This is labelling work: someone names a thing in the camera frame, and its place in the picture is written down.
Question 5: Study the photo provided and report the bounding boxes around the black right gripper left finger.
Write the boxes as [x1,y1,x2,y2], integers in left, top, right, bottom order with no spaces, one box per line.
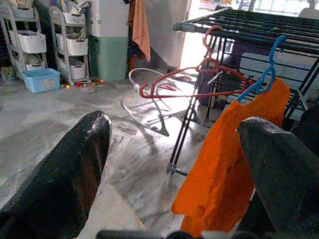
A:
[0,110,113,239]

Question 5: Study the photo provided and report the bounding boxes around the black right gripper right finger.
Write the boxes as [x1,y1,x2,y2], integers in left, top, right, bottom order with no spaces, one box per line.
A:
[237,117,319,239]

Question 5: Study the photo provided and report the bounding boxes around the red plastic hanger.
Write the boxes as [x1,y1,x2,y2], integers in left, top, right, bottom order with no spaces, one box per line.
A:
[139,24,253,101]

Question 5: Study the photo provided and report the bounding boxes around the blue plastic hanger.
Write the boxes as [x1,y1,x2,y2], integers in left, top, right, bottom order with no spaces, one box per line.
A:
[235,35,288,103]

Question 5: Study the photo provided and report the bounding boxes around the orange shirt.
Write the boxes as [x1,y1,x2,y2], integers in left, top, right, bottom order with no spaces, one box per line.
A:
[171,77,292,238]

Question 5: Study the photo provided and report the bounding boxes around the light blue plastic bin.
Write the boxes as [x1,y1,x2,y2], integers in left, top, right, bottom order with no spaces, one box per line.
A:
[21,68,61,94]

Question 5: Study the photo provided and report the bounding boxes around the small red toy pieces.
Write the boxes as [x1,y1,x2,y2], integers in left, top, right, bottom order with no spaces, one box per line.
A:
[74,78,107,88]

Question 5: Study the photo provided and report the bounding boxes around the pale blue plastic panel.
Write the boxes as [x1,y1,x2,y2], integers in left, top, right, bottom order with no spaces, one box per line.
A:
[238,51,314,89]

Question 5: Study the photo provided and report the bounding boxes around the green plastic storage bin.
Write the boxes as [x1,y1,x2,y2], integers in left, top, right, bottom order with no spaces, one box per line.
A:
[87,34,130,82]

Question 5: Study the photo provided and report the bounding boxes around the grey trolley with white baskets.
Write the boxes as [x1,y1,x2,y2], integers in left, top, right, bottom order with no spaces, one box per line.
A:
[48,4,90,85]
[0,2,48,81]

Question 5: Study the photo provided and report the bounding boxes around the dark purple armchair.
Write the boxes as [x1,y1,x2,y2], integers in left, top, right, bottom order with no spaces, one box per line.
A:
[198,37,250,108]

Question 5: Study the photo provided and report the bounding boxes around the small pink plastic item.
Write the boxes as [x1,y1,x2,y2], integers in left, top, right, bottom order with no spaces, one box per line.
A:
[159,84,179,92]

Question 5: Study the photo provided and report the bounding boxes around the white plastic storage bin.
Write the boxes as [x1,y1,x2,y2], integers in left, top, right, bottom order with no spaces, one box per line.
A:
[89,0,131,38]

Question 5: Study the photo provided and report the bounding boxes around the orange hanging towel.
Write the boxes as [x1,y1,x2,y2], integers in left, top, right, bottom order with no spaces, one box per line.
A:
[128,0,152,63]

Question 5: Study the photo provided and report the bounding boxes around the black metal drying rack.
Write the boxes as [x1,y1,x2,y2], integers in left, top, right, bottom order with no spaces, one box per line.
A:
[166,6,319,185]

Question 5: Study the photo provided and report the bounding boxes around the white tubular metal frame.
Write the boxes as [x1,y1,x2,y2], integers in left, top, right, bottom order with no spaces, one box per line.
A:
[121,67,201,137]

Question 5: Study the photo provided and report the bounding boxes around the brown wooden post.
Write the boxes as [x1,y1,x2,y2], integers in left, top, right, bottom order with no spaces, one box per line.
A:
[126,42,142,78]

